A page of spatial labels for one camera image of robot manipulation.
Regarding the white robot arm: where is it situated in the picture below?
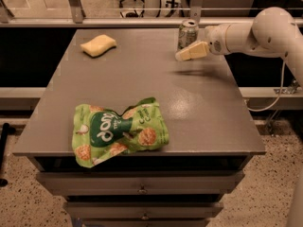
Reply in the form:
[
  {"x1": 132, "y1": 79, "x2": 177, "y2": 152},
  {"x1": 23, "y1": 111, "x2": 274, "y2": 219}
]
[{"x1": 199, "y1": 8, "x2": 303, "y2": 227}]

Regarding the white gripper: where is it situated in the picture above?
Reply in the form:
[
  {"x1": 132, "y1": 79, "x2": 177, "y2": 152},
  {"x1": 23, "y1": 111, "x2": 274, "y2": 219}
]
[{"x1": 175, "y1": 24, "x2": 230, "y2": 61}]

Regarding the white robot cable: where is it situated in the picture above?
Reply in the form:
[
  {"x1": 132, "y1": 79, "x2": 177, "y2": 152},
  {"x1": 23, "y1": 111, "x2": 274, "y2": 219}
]
[{"x1": 247, "y1": 59, "x2": 287, "y2": 113}]

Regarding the yellow sponge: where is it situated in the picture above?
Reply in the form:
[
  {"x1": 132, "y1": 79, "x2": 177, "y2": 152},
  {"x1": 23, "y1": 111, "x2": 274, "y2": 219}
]
[{"x1": 80, "y1": 34, "x2": 116, "y2": 58}]

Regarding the green chip bag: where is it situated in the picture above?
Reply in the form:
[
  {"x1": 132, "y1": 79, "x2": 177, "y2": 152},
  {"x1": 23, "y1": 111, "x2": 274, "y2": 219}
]
[{"x1": 72, "y1": 97, "x2": 169, "y2": 168}]

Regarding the grey drawer cabinet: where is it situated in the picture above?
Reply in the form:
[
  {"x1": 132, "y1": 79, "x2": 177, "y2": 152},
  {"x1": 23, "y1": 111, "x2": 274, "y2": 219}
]
[{"x1": 13, "y1": 28, "x2": 265, "y2": 227}]

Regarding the metal window railing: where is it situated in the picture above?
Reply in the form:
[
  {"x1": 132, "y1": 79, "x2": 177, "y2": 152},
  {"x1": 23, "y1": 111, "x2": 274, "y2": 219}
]
[{"x1": 0, "y1": 7, "x2": 303, "y2": 28}]

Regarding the top drawer with knob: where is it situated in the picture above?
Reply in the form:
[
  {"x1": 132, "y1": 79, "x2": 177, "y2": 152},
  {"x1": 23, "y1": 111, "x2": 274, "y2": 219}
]
[{"x1": 37, "y1": 171, "x2": 244, "y2": 196}]

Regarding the black pole at left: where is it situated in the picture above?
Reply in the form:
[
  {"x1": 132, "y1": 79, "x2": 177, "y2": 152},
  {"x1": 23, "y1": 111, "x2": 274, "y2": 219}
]
[{"x1": 0, "y1": 122, "x2": 15, "y2": 188}]

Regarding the drawer with knob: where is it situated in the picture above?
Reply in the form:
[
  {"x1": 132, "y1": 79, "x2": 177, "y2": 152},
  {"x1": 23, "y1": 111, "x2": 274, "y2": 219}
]
[
  {"x1": 37, "y1": 171, "x2": 244, "y2": 196},
  {"x1": 64, "y1": 201, "x2": 223, "y2": 220}
]

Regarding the green 7up soda can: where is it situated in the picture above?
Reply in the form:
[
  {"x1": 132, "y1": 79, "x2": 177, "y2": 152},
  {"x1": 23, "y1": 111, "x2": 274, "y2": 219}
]
[{"x1": 177, "y1": 19, "x2": 199, "y2": 50}]

